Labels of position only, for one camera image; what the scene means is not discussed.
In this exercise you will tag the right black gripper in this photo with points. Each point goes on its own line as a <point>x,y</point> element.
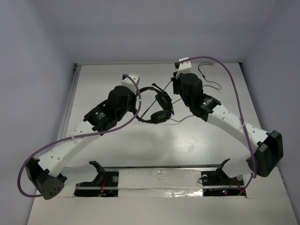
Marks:
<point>176,81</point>

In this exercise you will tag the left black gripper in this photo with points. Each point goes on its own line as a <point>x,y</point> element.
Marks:
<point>132,101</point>

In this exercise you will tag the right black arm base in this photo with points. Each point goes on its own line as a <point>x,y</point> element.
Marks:
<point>216,183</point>

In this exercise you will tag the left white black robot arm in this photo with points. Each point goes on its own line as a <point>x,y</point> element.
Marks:
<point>49,172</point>

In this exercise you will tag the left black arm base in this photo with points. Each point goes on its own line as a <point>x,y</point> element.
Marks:
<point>105,184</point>

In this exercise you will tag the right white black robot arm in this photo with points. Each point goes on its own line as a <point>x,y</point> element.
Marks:
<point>266,147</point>

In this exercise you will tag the silver foil covered panel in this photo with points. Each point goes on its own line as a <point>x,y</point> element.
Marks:
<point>167,183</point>

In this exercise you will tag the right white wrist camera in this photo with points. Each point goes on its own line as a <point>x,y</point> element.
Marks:
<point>183,66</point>

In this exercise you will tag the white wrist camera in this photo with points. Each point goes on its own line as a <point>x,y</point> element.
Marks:
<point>130,81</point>
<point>183,66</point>

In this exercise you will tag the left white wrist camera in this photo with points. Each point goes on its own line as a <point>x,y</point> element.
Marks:
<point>130,81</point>

